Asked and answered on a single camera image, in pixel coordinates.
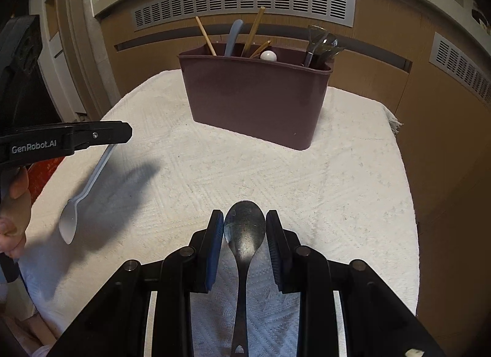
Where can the dark bottle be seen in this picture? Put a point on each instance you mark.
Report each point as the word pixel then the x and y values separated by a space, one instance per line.
pixel 480 15

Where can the red box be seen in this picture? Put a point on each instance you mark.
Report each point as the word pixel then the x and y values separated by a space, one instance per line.
pixel 42 178

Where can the white plastic spoon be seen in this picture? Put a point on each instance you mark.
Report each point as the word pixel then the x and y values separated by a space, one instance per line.
pixel 69 223

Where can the white textured towel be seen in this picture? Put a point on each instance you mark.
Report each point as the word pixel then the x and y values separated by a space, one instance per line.
pixel 184 173

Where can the person's left hand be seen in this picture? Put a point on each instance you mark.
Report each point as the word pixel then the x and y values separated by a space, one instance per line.
pixel 17 219

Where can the white door frame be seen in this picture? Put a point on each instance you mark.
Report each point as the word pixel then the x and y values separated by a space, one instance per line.
pixel 73 35

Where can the white round-ended spoon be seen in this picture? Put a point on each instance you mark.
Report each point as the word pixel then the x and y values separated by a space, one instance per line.
pixel 268 55

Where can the short grey vent grille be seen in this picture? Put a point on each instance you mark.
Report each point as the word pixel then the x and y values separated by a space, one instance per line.
pixel 460 65

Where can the long grey vent grille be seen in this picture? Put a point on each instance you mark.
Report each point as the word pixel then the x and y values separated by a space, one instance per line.
pixel 245 2

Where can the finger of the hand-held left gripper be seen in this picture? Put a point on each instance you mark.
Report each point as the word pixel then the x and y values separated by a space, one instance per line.
pixel 107 132

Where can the blue-grey plastic spoon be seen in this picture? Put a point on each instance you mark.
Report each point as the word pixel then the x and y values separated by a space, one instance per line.
pixel 232 38

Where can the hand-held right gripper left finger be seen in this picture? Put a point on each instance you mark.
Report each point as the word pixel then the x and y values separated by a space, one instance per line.
pixel 214 257

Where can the purple utensil holder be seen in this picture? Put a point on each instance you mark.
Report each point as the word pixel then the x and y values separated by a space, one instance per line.
pixel 253 96

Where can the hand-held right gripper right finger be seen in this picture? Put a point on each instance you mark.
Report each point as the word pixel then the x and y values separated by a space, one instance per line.
pixel 275 257

